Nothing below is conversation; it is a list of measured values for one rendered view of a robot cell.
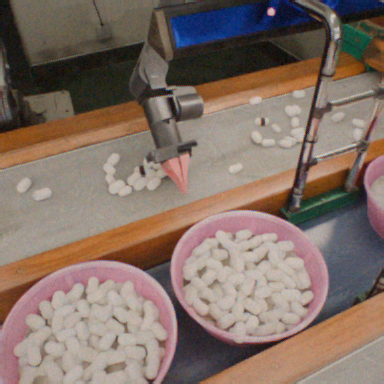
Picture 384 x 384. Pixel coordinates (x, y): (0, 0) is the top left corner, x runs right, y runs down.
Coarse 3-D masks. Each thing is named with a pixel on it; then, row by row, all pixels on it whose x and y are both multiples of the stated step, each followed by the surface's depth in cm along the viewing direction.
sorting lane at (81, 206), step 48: (288, 96) 115; (336, 96) 115; (96, 144) 98; (144, 144) 99; (240, 144) 99; (336, 144) 99; (0, 192) 86; (96, 192) 86; (144, 192) 86; (192, 192) 86; (0, 240) 77; (48, 240) 77
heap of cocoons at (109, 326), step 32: (96, 288) 69; (128, 288) 69; (32, 320) 64; (64, 320) 66; (96, 320) 66; (128, 320) 65; (160, 320) 67; (32, 352) 61; (64, 352) 61; (96, 352) 61; (128, 352) 61; (160, 352) 61
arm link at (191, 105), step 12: (144, 72) 82; (156, 72) 82; (156, 84) 81; (144, 96) 84; (156, 96) 86; (180, 96) 86; (192, 96) 86; (180, 108) 85; (192, 108) 86; (180, 120) 86
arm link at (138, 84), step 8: (160, 0) 91; (168, 0) 90; (176, 0) 91; (184, 0) 92; (144, 48) 85; (152, 48) 84; (144, 56) 83; (152, 56) 83; (144, 64) 82; (160, 64) 84; (136, 72) 83; (136, 80) 83; (144, 80) 81; (136, 88) 85; (144, 88) 83; (136, 96) 87
